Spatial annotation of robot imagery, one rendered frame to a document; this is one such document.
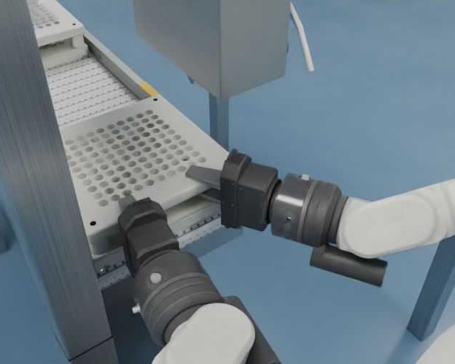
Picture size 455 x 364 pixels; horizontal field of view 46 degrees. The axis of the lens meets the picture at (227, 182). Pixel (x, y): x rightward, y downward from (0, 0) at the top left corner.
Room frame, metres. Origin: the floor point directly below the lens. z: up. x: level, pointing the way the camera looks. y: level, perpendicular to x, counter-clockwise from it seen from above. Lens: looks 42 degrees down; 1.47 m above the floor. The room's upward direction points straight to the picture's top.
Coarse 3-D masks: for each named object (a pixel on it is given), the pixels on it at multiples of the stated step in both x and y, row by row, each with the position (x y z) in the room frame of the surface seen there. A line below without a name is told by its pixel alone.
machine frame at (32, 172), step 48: (0, 0) 0.38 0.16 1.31; (0, 48) 0.37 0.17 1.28; (0, 96) 0.37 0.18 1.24; (48, 96) 0.39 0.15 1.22; (0, 144) 0.36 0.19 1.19; (48, 144) 0.38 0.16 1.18; (0, 192) 0.40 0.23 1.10; (48, 192) 0.38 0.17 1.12; (0, 240) 1.28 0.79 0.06; (48, 240) 0.37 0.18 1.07; (48, 288) 0.36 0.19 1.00; (96, 288) 0.39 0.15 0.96; (432, 288) 0.94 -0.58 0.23; (96, 336) 0.38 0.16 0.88
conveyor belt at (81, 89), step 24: (48, 72) 1.00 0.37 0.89; (72, 72) 1.00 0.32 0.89; (96, 72) 1.00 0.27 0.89; (72, 96) 0.90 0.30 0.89; (96, 96) 0.90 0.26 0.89; (120, 96) 0.90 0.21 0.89; (72, 120) 0.82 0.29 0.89; (216, 216) 0.58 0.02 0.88; (192, 240) 0.55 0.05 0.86; (120, 264) 0.49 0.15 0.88
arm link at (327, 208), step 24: (312, 192) 0.51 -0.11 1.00; (336, 192) 0.51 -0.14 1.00; (312, 216) 0.48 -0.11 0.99; (336, 216) 0.48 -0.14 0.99; (312, 240) 0.47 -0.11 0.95; (336, 240) 0.47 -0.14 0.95; (312, 264) 0.46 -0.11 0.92; (336, 264) 0.45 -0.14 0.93; (360, 264) 0.45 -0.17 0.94; (384, 264) 0.44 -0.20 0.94
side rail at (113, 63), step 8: (88, 32) 1.10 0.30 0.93; (88, 40) 1.07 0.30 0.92; (96, 40) 1.07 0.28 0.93; (96, 48) 1.04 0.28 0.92; (104, 48) 1.03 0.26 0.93; (96, 56) 1.05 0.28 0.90; (104, 56) 1.01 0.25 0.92; (112, 56) 1.00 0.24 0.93; (104, 64) 1.02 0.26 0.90; (112, 64) 0.98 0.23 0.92; (120, 64) 0.96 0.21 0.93; (120, 72) 0.95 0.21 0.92; (128, 72) 0.93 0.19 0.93; (128, 80) 0.93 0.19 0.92; (136, 80) 0.90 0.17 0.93; (136, 88) 0.90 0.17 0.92; (144, 96) 0.87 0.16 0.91
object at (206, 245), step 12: (228, 228) 0.62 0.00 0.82; (240, 228) 0.63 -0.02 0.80; (204, 240) 0.59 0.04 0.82; (216, 240) 0.61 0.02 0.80; (228, 240) 0.62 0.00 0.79; (192, 252) 0.58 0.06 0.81; (204, 252) 0.59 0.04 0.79; (108, 288) 0.49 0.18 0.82; (120, 288) 0.50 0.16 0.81; (108, 300) 0.49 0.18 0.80
